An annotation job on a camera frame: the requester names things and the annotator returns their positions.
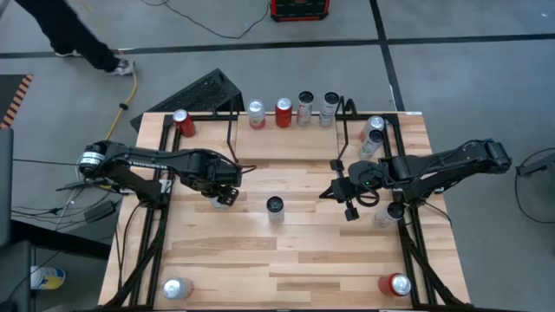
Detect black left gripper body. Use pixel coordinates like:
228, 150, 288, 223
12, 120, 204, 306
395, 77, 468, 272
193, 152, 243, 192

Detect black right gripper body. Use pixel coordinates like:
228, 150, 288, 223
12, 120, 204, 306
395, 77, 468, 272
329, 159, 391, 222

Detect white Celsius Arctic Vibe can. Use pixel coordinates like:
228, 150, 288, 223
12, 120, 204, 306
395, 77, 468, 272
357, 128, 386, 161
318, 90, 341, 129
265, 195, 286, 225

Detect pink silver Spindrift can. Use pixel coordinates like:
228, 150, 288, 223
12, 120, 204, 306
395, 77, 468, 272
247, 98, 267, 130
162, 276, 195, 302
357, 114, 387, 144

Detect red Coca-Cola can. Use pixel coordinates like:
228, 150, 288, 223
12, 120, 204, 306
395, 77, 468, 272
274, 96, 294, 129
172, 108, 197, 139
376, 272, 413, 298

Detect grey floor stand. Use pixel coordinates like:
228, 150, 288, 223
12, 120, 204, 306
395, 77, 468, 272
515, 153, 555, 178

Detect red and black toolbox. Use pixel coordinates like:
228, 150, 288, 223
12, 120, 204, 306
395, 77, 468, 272
269, 0, 331, 23

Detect white yellow blue container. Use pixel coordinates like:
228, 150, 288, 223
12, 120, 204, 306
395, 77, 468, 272
29, 265, 67, 290

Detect person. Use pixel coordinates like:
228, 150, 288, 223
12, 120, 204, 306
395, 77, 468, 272
15, 0, 135, 78

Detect grey cabinet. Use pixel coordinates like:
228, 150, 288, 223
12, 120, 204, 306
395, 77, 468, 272
0, 127, 15, 248

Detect hazard striped floor mat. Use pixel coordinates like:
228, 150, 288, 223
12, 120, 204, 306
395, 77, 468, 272
0, 73, 35, 130

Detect black metal shelf frame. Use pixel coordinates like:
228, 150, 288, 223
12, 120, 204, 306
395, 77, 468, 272
333, 95, 359, 166
225, 98, 242, 165

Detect black aluminium rig frame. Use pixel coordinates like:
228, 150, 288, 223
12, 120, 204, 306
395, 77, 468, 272
114, 110, 472, 309

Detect yellow extension cable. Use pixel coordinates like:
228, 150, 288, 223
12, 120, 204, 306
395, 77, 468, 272
103, 71, 139, 142

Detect black floor cable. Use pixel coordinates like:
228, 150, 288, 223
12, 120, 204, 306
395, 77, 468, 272
140, 0, 272, 40

